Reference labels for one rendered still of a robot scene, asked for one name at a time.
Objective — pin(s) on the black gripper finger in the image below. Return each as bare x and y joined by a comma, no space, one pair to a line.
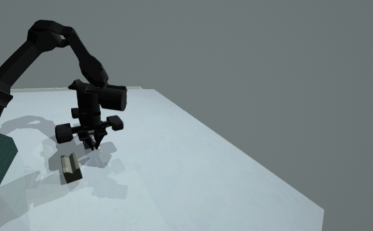
88,141
98,137

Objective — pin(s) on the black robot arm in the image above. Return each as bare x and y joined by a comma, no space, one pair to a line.
43,36

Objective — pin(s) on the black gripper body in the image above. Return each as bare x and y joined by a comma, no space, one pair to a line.
89,120

